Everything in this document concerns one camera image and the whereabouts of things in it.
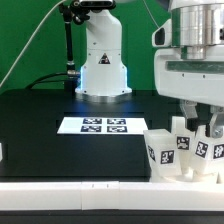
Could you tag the white front barrier rail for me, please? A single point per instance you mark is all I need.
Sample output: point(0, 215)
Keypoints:
point(111, 195)

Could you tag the white round stool seat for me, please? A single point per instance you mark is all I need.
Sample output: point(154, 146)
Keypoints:
point(190, 176)

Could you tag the white fiducial marker sheet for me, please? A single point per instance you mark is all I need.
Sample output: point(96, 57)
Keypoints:
point(102, 126)

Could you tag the white block at left edge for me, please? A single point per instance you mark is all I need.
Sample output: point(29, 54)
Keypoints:
point(1, 152)

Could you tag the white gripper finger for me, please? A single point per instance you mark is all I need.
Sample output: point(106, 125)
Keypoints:
point(188, 109)
point(217, 122)

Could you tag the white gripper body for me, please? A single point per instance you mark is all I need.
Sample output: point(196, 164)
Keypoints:
point(201, 81)

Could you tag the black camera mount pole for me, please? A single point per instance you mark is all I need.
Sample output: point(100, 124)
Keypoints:
point(67, 17)

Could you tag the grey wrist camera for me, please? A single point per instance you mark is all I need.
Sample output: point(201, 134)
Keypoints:
point(162, 37)

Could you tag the black overhead camera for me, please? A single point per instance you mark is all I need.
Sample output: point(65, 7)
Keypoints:
point(95, 4)

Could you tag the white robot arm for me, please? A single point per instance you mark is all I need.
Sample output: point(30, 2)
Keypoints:
point(196, 25)

